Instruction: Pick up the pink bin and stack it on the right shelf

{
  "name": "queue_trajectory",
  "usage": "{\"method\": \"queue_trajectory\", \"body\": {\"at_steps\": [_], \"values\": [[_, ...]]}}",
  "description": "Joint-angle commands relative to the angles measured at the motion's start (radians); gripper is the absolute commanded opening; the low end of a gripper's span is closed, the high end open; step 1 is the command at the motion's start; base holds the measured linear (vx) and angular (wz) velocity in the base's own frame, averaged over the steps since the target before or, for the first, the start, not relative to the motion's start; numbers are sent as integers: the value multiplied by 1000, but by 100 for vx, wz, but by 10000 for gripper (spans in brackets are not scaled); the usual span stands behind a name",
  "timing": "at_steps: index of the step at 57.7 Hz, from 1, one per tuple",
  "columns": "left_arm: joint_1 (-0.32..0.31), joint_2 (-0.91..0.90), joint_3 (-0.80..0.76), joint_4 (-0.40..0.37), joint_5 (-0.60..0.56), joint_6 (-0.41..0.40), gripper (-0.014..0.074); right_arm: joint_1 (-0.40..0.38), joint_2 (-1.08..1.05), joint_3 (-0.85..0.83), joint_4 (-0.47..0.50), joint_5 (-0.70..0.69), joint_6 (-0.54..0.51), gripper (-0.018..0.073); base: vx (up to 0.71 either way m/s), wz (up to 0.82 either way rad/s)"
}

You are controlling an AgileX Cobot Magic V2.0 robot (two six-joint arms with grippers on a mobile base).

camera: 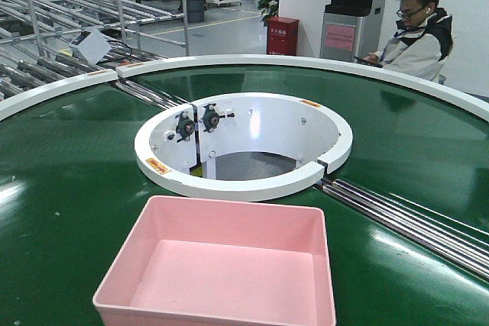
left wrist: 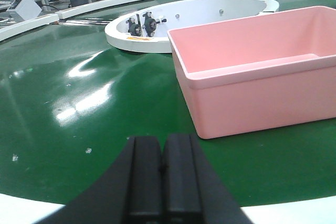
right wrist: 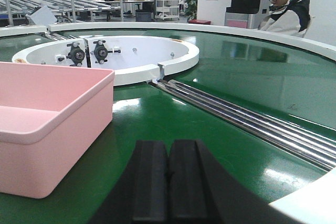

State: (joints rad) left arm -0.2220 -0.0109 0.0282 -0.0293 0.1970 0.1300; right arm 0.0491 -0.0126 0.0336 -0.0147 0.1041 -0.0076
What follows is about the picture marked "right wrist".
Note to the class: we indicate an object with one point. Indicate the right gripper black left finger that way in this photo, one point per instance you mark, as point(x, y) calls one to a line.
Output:
point(140, 194)

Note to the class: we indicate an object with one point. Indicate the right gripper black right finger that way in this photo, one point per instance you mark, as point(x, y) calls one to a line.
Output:
point(202, 191)

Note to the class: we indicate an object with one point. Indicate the pink plastic bin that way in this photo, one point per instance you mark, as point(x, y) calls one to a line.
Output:
point(50, 115)

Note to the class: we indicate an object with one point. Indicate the steel conveyor rollers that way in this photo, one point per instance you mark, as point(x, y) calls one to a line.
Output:
point(314, 148)

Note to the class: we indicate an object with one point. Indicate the seated man with glasses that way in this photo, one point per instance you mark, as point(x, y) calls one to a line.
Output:
point(288, 17)

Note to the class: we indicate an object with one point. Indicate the white outer conveyor rail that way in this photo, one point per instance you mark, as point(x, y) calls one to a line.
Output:
point(325, 50)

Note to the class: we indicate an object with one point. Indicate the white utility cart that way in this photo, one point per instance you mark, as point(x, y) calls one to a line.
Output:
point(167, 9)

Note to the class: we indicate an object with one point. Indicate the black machine on stand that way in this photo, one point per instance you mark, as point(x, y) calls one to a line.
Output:
point(242, 14)

